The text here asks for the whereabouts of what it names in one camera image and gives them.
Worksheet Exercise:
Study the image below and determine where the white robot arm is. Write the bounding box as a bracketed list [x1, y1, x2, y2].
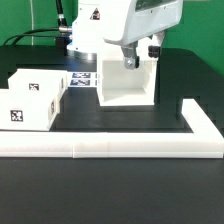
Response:
[67, 0, 183, 69]

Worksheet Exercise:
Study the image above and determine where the white drawer housing box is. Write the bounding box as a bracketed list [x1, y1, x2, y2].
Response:
[96, 41, 158, 108]

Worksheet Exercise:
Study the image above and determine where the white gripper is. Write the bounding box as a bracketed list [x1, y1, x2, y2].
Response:
[102, 0, 183, 69]

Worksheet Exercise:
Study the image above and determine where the white L-shaped fence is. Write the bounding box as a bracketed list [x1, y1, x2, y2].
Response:
[0, 99, 224, 158]

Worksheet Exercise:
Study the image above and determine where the white drawer tray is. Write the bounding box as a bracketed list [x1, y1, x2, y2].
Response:
[8, 68, 68, 99]
[0, 89, 59, 131]

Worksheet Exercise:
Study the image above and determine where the white fiducial marker plate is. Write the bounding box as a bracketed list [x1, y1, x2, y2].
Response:
[67, 71, 97, 88]

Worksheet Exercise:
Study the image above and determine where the black cable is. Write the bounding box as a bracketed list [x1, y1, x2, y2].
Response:
[2, 0, 73, 47]

